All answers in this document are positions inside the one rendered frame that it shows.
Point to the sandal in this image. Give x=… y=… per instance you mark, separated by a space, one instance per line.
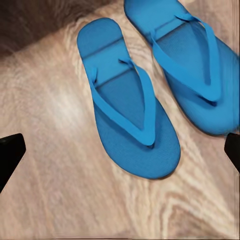
x=134 y=129
x=202 y=71

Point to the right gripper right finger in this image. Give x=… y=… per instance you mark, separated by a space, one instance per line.
x=232 y=149

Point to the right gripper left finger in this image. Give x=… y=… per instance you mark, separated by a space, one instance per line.
x=12 y=150

